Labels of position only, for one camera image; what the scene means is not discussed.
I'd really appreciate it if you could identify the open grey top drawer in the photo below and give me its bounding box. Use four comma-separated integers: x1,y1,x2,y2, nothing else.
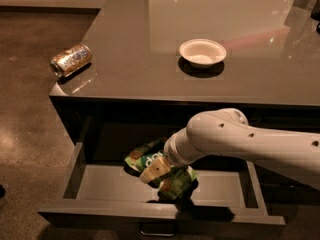
37,114,286,232

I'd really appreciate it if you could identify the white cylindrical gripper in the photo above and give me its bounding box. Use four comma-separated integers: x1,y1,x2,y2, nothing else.
140,128,204,183

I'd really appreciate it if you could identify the dark grey counter cabinet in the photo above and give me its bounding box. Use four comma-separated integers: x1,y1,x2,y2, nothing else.
50,0,320,140

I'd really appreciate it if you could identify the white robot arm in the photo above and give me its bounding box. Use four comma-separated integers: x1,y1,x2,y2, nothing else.
140,108,320,190

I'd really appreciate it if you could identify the green rice chip bag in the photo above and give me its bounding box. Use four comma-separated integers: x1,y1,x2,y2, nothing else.
124,138,198,201

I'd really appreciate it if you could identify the white paper bowl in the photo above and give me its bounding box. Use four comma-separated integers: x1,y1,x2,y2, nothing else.
179,39,227,68

